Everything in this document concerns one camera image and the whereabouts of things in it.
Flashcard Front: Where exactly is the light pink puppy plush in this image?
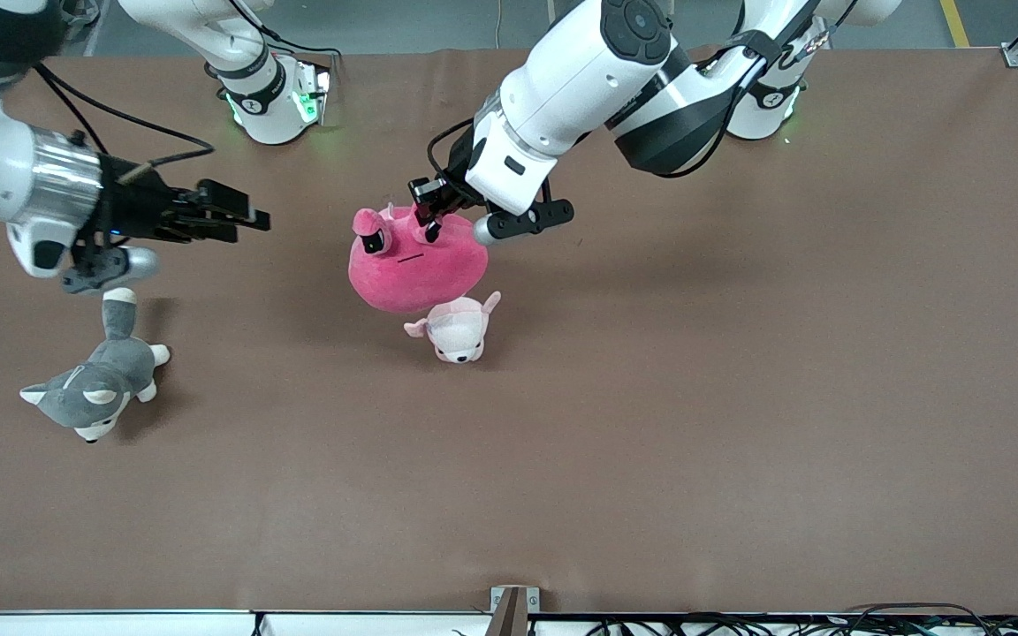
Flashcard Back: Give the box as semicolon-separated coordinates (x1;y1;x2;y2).
403;290;503;365

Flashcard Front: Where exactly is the black arm base cable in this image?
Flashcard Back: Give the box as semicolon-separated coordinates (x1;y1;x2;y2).
248;26;340;85

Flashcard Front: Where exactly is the brown table mat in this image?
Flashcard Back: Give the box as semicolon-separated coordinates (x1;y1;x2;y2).
0;46;1018;617

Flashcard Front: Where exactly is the metal table edge bracket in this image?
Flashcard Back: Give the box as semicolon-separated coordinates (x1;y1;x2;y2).
484;586;541;636

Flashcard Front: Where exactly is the round pink plush toy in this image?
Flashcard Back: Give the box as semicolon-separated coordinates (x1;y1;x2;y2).
348;203;490;314

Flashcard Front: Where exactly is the grey white husky plush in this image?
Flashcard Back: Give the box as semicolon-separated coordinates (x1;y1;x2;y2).
19;287;171;444

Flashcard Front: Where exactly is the metal arm base connector box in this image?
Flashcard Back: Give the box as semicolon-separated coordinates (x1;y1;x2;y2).
295;57;333;126

